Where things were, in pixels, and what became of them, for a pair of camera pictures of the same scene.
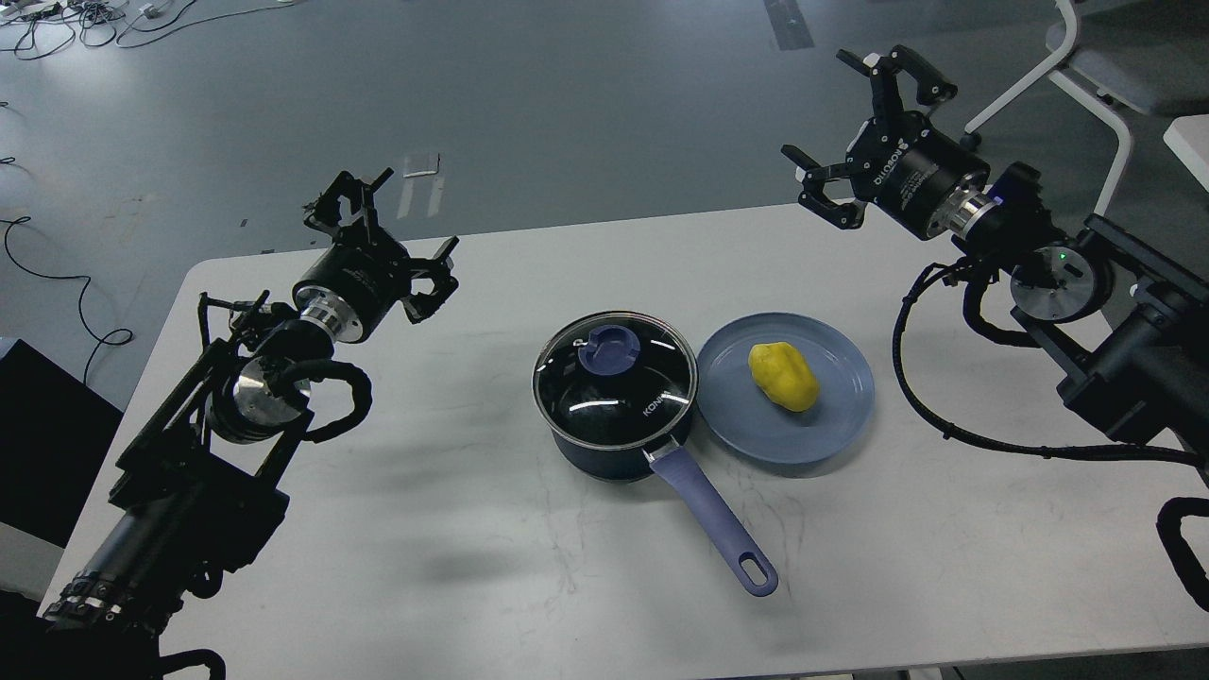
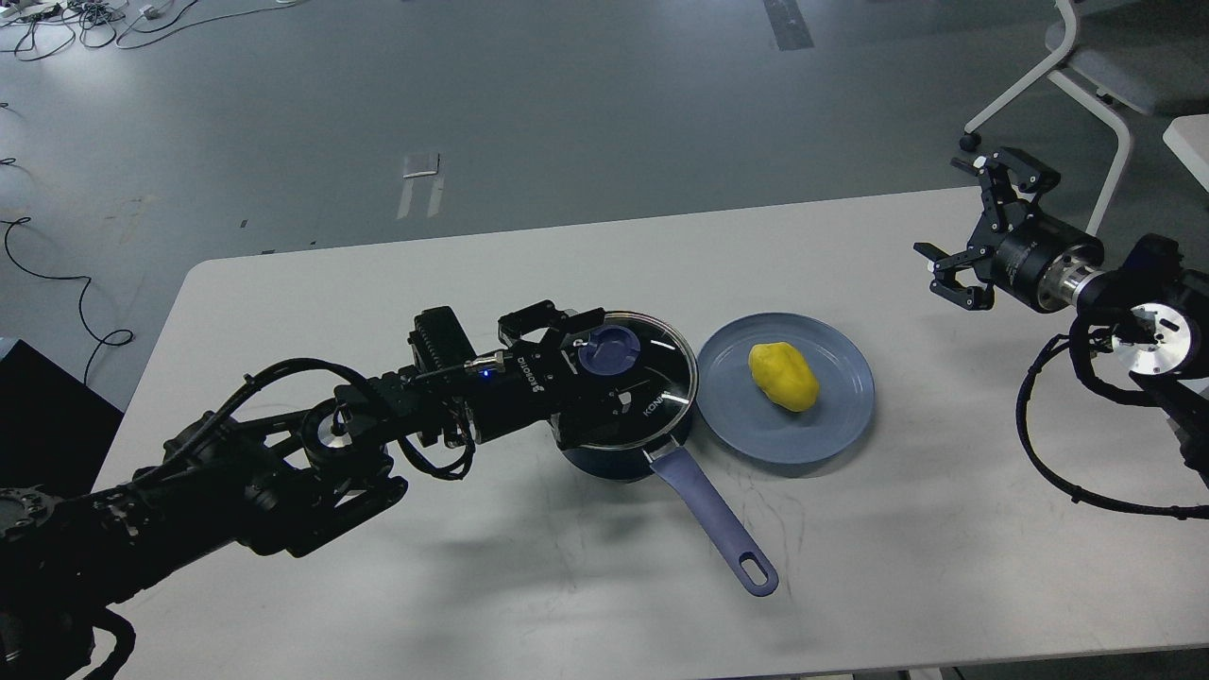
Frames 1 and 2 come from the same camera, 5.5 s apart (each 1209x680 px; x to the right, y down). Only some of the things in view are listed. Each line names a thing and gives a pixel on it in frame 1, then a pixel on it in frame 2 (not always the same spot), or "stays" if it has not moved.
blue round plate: (742, 417) stays
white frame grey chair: (1149, 55) stays
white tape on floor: (408, 187) stays
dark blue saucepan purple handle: (680, 471) stays
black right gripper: (898, 161) -> (1048, 266)
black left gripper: (363, 277) -> (532, 379)
